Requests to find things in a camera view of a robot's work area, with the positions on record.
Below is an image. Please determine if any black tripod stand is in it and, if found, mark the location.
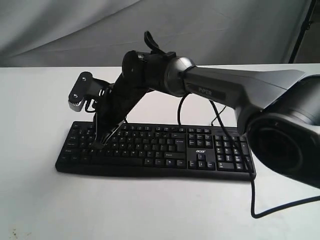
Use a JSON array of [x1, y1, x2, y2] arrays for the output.
[[288, 0, 317, 64]]

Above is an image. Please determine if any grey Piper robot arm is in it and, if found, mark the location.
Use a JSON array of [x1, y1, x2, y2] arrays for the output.
[[94, 31, 320, 188]]

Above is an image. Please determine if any black usb cable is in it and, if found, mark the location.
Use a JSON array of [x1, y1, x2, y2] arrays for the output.
[[210, 104, 227, 127]]

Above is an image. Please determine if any black Acer keyboard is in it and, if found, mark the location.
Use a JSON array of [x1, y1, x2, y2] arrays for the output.
[[55, 121, 256, 181]]

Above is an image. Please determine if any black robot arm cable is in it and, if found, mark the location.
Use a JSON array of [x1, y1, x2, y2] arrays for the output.
[[176, 93, 320, 219]]

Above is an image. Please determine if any grey backdrop cloth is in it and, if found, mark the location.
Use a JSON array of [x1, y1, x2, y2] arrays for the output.
[[0, 0, 311, 67]]

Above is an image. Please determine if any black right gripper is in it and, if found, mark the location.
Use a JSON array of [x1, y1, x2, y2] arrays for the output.
[[92, 74, 148, 150]]

